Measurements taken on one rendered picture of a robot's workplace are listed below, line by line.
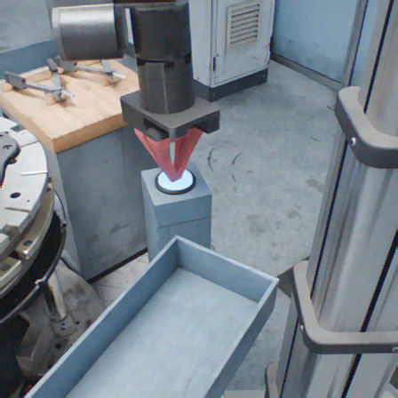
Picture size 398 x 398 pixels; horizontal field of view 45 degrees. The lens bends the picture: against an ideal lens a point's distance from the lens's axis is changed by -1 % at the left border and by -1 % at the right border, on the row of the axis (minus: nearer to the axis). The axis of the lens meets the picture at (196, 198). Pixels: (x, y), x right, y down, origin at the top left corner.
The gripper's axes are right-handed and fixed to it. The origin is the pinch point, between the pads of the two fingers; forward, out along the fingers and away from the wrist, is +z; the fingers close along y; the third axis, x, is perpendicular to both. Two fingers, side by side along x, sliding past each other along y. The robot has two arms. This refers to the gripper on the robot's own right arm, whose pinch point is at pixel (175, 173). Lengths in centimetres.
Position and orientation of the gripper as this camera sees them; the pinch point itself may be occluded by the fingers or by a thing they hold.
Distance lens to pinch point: 57.1
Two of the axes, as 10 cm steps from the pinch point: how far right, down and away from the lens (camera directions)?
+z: 0.5, 8.1, 5.9
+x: 7.9, -4.0, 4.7
